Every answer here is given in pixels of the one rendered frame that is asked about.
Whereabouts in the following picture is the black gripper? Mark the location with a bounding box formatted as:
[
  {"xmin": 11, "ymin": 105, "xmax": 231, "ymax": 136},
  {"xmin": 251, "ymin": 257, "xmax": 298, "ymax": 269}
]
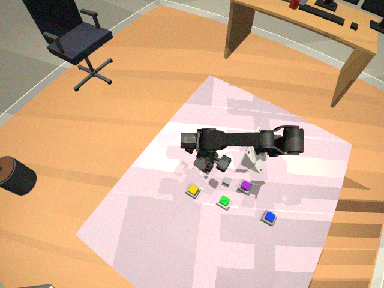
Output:
[{"xmin": 185, "ymin": 149, "xmax": 231, "ymax": 173}]

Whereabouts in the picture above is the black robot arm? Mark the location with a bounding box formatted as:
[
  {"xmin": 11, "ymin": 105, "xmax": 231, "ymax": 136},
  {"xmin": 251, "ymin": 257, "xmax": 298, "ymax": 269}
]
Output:
[{"xmin": 180, "ymin": 125, "xmax": 304, "ymax": 173}]

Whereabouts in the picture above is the yellow button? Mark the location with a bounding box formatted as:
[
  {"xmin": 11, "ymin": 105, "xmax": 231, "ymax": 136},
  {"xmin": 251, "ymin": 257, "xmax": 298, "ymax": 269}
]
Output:
[{"xmin": 185, "ymin": 183, "xmax": 201, "ymax": 199}]

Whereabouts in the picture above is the green button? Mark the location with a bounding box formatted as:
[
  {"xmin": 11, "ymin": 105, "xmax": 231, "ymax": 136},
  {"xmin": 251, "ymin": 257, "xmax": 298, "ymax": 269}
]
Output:
[{"xmin": 216, "ymin": 194, "xmax": 231, "ymax": 210}]

